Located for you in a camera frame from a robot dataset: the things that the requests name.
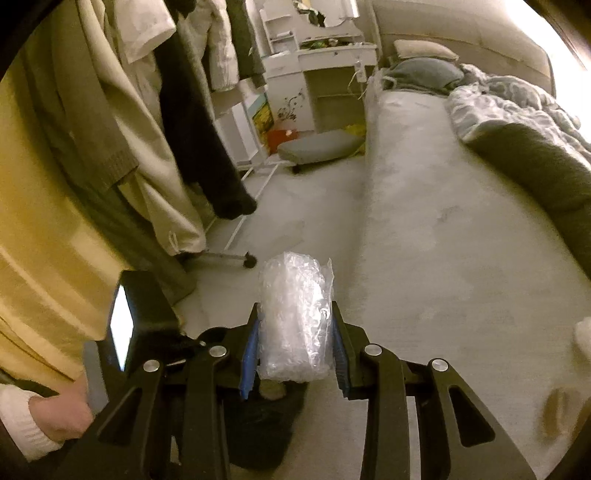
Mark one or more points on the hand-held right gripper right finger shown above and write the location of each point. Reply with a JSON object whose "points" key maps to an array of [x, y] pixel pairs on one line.
{"points": [[340, 364]]}

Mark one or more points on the olive green jacket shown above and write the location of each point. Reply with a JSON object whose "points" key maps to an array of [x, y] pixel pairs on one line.
{"points": [[60, 106]]}

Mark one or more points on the grey upholstered headboard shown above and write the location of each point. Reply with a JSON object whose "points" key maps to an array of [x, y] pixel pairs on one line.
{"points": [[461, 27]]}

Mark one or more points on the black fleece garment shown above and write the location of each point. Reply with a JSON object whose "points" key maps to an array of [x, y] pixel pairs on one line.
{"points": [[198, 138]]}

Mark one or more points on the dark grey fleece blanket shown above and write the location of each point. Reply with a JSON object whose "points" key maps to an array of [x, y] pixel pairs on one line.
{"points": [[540, 170]]}

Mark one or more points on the white t-shirt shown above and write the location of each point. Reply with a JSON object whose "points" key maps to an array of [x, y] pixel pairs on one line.
{"points": [[143, 27]]}

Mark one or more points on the grey bed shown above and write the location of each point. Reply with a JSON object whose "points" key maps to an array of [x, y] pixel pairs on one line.
{"points": [[438, 221]]}

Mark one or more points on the dark knit cardigan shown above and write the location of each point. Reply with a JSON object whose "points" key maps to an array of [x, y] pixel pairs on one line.
{"points": [[247, 46]]}

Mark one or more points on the green packet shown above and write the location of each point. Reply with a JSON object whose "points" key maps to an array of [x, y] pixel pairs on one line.
{"points": [[318, 45]]}

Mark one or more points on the beige pillow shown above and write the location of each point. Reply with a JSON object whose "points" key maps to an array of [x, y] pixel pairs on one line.
{"points": [[425, 48]]}

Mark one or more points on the white dressing table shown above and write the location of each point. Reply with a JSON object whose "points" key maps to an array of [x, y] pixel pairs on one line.
{"points": [[323, 64]]}

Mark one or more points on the person's left hand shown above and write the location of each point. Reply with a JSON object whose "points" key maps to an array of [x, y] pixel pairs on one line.
{"points": [[60, 415]]}

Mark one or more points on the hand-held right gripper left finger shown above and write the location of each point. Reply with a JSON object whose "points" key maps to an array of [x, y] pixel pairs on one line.
{"points": [[249, 360]]}

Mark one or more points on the clear bubble wrap roll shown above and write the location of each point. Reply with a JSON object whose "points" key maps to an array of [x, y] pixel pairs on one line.
{"points": [[295, 314]]}

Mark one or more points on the grey pillow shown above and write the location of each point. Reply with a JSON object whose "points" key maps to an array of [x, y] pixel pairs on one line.
{"points": [[425, 74]]}

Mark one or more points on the white wheeled clothes rack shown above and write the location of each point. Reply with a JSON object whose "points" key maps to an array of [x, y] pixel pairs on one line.
{"points": [[249, 207]]}

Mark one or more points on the red box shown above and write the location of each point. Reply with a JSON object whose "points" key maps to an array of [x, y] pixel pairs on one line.
{"points": [[281, 141]]}

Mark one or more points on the grey white patterned duvet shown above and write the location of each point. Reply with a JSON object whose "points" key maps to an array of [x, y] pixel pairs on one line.
{"points": [[508, 106]]}

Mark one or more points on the grey cushioned stool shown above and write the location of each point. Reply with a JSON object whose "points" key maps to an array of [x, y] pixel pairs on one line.
{"points": [[318, 147]]}

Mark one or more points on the colourful picture box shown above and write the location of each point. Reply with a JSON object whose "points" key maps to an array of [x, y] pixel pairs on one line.
{"points": [[262, 115]]}

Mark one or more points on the white puffer jacket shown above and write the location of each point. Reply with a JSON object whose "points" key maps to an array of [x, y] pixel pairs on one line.
{"points": [[212, 46]]}

